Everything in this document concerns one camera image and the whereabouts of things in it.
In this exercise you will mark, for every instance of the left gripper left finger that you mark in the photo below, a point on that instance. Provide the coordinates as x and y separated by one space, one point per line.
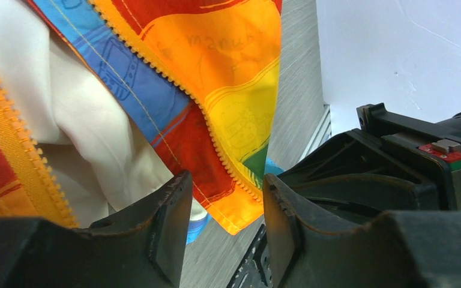
141 245

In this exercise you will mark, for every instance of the rainbow striped zip jacket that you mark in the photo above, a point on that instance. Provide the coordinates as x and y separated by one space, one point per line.
102 102

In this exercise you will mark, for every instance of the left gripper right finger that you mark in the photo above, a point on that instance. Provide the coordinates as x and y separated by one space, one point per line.
311 247

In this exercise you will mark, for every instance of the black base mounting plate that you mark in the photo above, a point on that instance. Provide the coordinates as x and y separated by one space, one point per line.
254 268

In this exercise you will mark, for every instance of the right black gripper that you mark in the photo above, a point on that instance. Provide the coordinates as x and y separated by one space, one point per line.
394 163

